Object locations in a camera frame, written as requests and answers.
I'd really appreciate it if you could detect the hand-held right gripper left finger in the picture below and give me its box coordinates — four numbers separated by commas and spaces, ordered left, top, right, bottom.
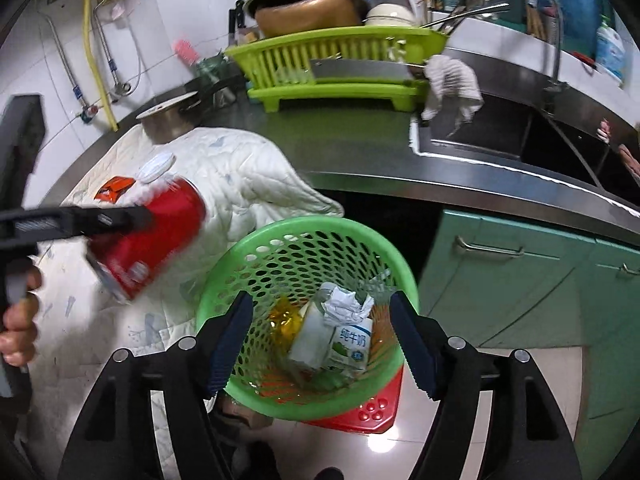
57, 290, 256, 480

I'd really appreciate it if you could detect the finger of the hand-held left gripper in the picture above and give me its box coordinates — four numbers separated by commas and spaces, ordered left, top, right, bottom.
0, 201, 154, 243

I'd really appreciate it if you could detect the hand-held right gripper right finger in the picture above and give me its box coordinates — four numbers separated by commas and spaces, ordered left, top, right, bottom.
389, 290, 583, 480

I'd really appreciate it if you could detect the red snack wrapper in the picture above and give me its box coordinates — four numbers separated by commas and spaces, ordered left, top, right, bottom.
94, 176, 136, 204

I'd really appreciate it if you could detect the yellow plastic wrapper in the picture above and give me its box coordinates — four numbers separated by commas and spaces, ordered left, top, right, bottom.
267, 296, 306, 348

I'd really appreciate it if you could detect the white milk carton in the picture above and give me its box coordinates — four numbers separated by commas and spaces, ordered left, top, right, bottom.
287, 302, 374, 376

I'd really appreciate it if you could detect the red soda can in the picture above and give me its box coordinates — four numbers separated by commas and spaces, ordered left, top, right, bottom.
85, 176, 208, 305

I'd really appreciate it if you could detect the white paper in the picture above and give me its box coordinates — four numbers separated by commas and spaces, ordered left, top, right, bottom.
317, 281, 375, 328

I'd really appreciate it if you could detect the white plastic lid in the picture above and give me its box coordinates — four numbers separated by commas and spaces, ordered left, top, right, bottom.
137, 152, 176, 183

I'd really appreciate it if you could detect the green perforated basket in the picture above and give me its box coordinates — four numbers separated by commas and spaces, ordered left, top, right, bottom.
196, 216, 420, 418

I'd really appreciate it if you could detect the person's left hand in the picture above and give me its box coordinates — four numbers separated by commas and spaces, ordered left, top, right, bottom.
0, 264, 42, 367

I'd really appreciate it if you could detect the red plastic stool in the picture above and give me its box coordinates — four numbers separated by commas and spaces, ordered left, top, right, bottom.
260, 365, 405, 435

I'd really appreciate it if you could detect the green cabinet door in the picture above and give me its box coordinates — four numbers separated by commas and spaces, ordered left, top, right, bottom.
417, 209, 598, 348
575, 237, 640, 421

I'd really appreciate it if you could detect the metal saucepan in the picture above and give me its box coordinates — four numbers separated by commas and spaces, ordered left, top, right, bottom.
136, 74, 246, 143

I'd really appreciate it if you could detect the white quilted mat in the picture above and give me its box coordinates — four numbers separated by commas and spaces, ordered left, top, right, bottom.
20, 127, 346, 480

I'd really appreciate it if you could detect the green glass jar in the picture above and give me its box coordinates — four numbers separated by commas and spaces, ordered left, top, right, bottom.
195, 52, 231, 86

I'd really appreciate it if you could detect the pink brush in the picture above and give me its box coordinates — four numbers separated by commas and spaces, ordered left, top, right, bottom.
173, 38, 198, 67

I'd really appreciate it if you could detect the steel sink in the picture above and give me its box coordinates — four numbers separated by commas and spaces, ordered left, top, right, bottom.
410, 75, 640, 196

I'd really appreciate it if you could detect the grey dish rag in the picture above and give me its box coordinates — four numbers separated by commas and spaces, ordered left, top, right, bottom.
420, 54, 485, 123

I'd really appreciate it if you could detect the green dish rack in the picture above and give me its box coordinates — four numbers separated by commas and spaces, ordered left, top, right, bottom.
223, 26, 451, 113

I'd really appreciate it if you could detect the steel cleaver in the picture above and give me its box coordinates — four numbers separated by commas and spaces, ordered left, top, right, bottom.
309, 57, 431, 86

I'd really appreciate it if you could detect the brown cooking pot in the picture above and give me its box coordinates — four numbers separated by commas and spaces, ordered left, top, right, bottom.
255, 0, 368, 38

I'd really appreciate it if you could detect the chrome faucet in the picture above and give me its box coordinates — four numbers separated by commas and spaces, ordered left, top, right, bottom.
525, 0, 568, 116

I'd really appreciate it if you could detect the stack of white bowls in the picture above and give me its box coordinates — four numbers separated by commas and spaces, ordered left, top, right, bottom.
364, 4, 418, 28

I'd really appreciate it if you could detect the steel ladle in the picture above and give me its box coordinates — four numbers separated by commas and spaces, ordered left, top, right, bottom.
420, 2, 511, 33

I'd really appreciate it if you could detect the white dish soap bottle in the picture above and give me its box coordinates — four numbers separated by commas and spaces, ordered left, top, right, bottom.
595, 15, 627, 83

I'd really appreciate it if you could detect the metal flexible hose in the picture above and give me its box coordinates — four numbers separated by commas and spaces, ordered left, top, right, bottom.
42, 10, 97, 122
92, 0, 134, 99

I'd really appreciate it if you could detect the yellow gas hose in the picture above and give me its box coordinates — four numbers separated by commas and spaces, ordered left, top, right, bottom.
82, 0, 119, 132

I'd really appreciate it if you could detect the black handled knife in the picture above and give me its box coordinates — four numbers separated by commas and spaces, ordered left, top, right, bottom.
228, 2, 248, 43

